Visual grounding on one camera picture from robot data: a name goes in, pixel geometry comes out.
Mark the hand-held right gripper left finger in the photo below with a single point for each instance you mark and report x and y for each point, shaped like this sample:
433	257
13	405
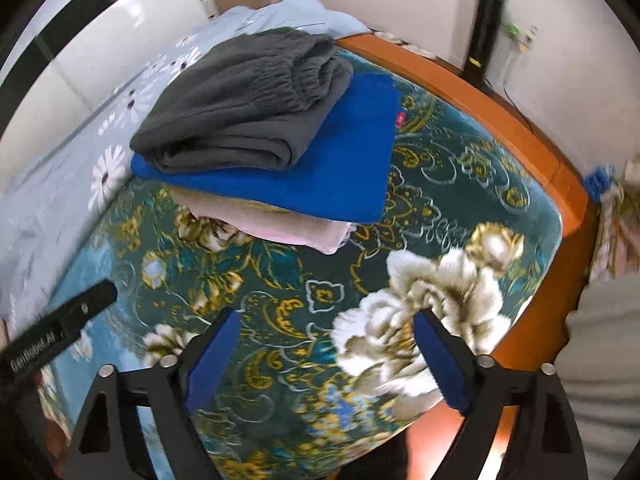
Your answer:
215	360

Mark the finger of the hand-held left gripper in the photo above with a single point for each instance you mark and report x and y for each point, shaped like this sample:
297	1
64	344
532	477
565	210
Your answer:
92	302

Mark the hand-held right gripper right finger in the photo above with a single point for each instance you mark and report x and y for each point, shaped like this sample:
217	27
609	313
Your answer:
442	360

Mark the dark grey pants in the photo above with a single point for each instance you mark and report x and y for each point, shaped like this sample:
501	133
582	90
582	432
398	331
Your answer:
240	105

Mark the light blue daisy bedsheet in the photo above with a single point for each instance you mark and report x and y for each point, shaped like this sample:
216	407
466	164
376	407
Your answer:
60	210

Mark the green floral blanket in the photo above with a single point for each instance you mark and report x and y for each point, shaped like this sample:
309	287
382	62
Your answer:
310	280

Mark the pink folded garment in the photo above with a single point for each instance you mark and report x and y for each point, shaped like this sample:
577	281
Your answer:
290	227

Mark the beige hanging cloth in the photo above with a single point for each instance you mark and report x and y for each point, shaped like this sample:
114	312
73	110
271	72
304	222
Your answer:
617	235

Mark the blue folded garment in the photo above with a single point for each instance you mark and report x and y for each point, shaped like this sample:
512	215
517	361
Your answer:
330	170

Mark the blue plastic item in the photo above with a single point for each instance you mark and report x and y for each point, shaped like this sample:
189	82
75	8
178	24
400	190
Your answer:
600	182

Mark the white glossy wardrobe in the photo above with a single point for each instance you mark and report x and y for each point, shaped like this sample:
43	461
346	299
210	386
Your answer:
125	25

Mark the black tower appliance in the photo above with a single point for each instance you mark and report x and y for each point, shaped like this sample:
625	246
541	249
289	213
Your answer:
485	30

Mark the orange wooden bed frame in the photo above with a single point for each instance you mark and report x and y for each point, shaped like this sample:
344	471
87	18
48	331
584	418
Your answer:
530	145

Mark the white wall socket with plugs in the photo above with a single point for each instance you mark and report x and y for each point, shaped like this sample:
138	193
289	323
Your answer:
522	37

